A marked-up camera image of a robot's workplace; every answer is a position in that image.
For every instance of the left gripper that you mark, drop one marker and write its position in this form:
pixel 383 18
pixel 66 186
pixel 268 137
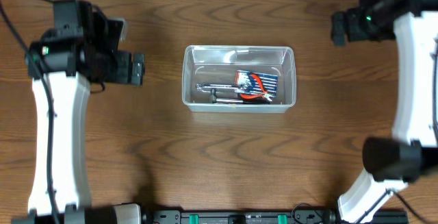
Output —
pixel 118 75

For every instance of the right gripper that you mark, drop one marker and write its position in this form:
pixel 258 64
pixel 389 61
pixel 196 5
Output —
pixel 354 30

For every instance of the silver ring wrench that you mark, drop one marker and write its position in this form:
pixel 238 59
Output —
pixel 222 87

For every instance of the red handled pliers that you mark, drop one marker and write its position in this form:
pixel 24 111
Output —
pixel 257 89

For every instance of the black handled claw hammer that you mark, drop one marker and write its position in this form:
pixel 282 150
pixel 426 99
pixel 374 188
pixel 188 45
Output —
pixel 214 99

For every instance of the blue precision screwdriver set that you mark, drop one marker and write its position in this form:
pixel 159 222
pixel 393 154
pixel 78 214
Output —
pixel 270 82

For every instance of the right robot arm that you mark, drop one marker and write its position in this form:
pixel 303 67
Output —
pixel 391 164

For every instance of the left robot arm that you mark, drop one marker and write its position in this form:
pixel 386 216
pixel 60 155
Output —
pixel 80 50

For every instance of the clear plastic container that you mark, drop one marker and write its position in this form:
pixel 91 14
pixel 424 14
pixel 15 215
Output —
pixel 218 64

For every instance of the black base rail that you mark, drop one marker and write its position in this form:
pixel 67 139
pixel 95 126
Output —
pixel 304 216

